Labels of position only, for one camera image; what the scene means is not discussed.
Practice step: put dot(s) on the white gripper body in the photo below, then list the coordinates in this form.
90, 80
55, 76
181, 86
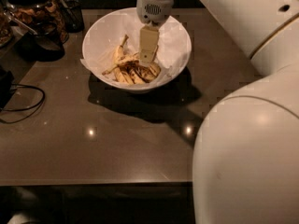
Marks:
153, 10

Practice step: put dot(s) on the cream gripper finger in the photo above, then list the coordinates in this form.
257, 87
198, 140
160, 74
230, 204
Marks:
148, 43

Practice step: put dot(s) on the spotted yellow banana bunch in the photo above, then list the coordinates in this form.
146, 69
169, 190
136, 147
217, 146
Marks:
127, 68

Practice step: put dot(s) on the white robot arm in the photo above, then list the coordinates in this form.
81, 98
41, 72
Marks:
245, 165

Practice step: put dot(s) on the white bowl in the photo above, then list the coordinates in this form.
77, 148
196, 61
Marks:
102, 31

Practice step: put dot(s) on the white paper liner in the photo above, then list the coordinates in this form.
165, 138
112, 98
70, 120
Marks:
174, 44

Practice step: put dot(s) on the black mesh pen holder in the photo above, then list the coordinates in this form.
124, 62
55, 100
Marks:
72, 14

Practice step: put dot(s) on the glass jar with black lid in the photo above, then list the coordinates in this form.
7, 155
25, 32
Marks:
33, 12

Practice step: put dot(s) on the glass jar at left edge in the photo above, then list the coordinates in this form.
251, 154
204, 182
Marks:
6, 33

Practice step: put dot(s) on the black device at left edge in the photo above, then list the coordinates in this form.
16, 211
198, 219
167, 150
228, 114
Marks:
6, 79

